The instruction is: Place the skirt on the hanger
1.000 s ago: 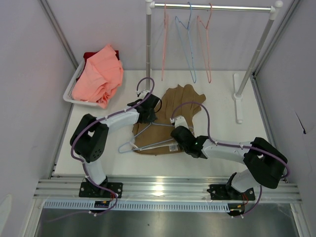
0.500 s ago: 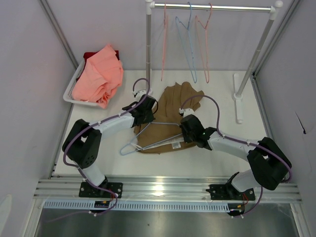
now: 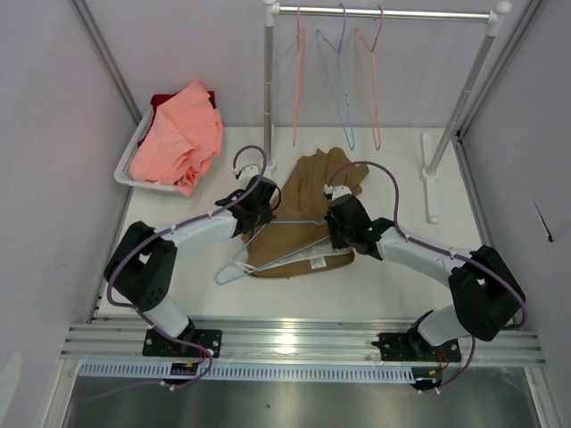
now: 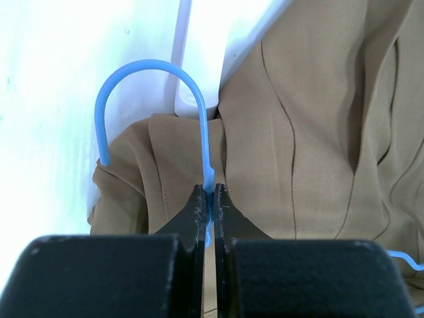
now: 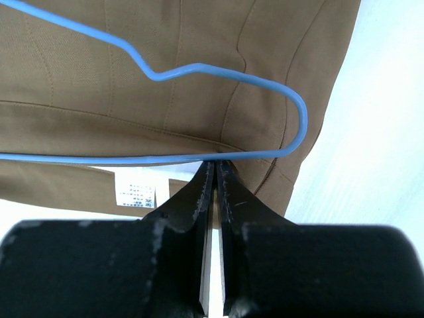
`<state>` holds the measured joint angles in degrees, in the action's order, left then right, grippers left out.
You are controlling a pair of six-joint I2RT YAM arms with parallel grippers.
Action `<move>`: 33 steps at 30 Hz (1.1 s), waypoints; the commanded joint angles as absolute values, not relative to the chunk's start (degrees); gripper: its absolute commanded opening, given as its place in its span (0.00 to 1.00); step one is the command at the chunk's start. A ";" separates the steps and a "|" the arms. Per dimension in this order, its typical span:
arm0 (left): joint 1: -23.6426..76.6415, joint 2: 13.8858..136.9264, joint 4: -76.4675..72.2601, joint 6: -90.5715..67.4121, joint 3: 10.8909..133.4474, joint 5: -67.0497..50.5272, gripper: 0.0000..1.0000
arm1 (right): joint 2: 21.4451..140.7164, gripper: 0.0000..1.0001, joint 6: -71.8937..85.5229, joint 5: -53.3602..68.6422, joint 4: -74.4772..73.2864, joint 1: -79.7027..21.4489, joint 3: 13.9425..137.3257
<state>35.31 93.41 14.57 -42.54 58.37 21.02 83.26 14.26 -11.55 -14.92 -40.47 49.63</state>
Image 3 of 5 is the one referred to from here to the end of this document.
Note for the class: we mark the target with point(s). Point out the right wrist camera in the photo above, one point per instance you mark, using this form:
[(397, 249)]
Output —
[(333, 192)]

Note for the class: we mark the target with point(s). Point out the slotted white cable duct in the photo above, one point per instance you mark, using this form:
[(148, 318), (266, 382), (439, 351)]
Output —
[(247, 372)]

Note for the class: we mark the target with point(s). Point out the blue wire hanger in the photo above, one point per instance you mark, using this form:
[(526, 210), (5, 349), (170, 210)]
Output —
[(339, 89), (285, 249)]

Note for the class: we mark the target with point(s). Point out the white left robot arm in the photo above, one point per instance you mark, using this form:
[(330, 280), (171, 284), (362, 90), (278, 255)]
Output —
[(141, 267)]

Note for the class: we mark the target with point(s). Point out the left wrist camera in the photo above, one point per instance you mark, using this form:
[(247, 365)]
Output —
[(247, 172)]

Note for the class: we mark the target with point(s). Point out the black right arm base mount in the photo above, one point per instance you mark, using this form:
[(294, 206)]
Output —
[(412, 347)]

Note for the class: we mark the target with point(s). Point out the salmon pink garment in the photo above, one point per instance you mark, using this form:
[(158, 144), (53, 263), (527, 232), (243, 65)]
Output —
[(182, 142)]

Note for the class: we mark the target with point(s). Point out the pink wire hanger left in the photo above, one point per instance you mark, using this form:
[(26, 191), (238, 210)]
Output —
[(300, 45)]

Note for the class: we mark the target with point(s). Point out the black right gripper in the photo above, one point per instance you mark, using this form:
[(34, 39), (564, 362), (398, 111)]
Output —
[(336, 220)]

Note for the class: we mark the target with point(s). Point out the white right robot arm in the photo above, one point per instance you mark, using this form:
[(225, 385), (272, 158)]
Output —
[(485, 295)]

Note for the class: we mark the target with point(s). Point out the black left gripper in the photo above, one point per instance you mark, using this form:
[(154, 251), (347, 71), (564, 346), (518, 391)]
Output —
[(268, 214)]

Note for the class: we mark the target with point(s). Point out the white perforated laundry basket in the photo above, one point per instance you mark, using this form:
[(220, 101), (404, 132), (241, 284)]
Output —
[(122, 171)]

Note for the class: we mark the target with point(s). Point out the dark red garment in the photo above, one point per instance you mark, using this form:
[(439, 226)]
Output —
[(158, 99)]

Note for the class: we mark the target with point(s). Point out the tan pleated skirt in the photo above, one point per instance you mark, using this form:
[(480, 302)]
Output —
[(302, 194)]

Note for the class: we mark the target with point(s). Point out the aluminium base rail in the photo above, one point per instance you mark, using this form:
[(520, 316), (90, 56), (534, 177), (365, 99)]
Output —
[(289, 341)]

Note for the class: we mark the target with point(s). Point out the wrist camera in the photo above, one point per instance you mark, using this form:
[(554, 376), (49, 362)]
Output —
[(333, 192), (247, 172)]

